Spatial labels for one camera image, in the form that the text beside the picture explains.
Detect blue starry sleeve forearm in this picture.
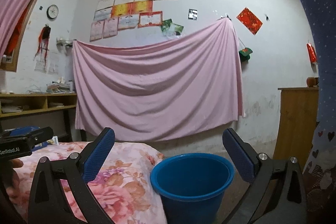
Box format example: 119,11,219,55
270,0,336,224

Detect person left hand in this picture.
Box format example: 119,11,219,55
1,159,23,200

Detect blue cardboard box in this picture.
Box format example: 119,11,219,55
3,126,54,151

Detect wooden shelf desk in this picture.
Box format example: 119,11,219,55
1,92,77,142

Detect stack of books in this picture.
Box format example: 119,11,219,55
46,77,75,93

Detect floral pink quilt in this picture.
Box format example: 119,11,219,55
10,141,167,223

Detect wooden cabinet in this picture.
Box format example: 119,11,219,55
273,88,319,168

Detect blue plastic bucket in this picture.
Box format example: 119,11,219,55
150,153,235,223

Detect green red hanging ornament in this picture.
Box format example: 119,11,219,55
239,47,253,63

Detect red hanging bag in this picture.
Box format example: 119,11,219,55
306,42,317,64

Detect pink hanging sheet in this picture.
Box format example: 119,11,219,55
73,18,244,142

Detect green photo poster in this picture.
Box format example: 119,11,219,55
161,19,184,36

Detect small black white photo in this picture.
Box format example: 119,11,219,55
188,9,198,20

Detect red tassel wall ornament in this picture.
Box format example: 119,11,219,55
35,24,51,59

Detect round wall clock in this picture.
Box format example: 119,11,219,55
46,5,59,20

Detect red paper wall decoration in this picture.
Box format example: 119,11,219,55
236,7,263,35

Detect certificates on wall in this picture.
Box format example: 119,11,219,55
89,0,177,42

